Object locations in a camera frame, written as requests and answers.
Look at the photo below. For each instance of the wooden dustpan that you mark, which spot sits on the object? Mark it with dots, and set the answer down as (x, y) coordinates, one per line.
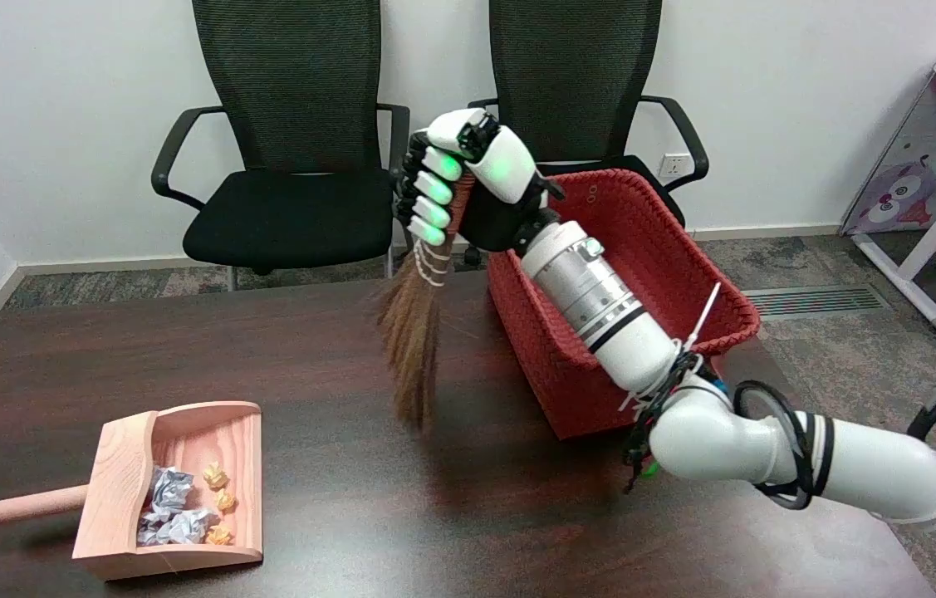
(169, 490)

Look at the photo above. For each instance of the red woven basket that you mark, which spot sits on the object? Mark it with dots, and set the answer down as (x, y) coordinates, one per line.
(667, 274)

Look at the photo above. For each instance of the white pink children's desk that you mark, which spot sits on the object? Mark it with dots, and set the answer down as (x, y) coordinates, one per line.
(933, 166)

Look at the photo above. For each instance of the crumpled grey paper ball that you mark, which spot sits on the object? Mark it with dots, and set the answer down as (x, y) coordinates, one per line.
(177, 528)
(169, 490)

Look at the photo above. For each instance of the small brown straw broom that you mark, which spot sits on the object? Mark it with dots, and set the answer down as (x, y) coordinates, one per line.
(414, 332)

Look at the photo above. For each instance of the white wall socket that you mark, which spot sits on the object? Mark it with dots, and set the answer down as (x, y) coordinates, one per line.
(673, 164)

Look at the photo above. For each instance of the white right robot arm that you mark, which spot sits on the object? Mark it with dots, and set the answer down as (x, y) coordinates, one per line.
(683, 390)

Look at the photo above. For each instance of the crumpled yellow paper ball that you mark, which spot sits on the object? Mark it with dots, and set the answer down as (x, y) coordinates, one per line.
(225, 500)
(215, 476)
(218, 535)

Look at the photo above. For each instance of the black mesh office chair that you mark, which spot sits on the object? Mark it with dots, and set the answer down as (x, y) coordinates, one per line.
(293, 166)
(575, 83)

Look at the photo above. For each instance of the metal floor vent grille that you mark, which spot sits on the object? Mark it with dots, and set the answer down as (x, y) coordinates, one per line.
(816, 301)

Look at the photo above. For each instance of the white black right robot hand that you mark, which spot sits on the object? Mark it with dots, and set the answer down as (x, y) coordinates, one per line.
(494, 170)

